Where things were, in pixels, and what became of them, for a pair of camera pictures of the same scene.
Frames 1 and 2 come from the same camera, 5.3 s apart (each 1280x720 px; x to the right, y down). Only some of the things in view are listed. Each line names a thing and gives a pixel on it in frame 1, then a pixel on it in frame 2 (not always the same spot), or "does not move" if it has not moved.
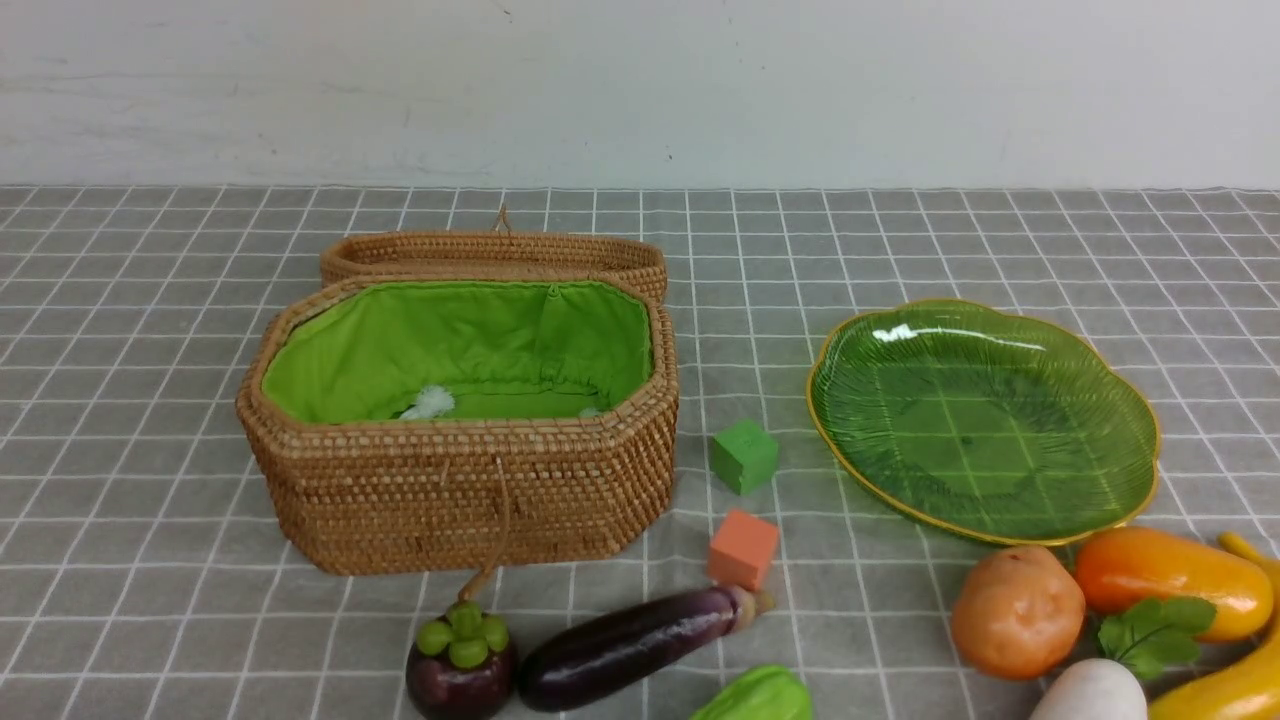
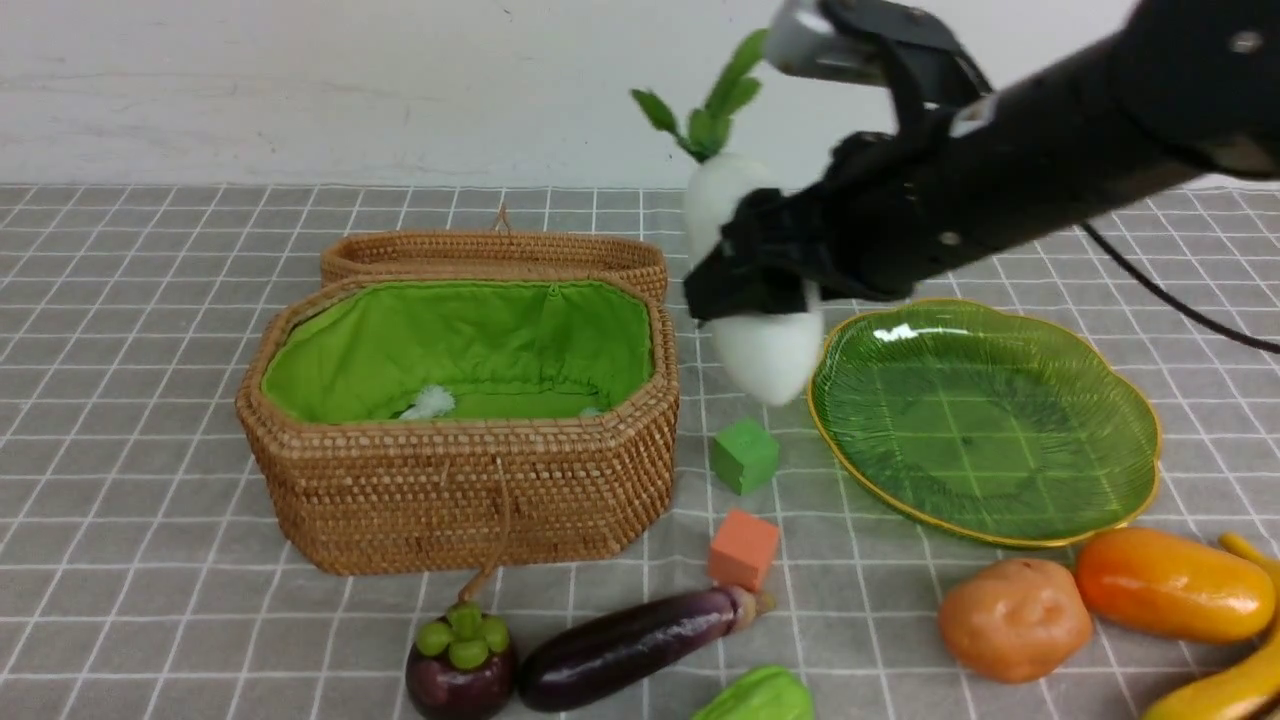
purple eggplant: (600, 656) does not move
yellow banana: (1251, 692) does not move
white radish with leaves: (1140, 646) to (768, 358)
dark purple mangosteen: (462, 666) does not move
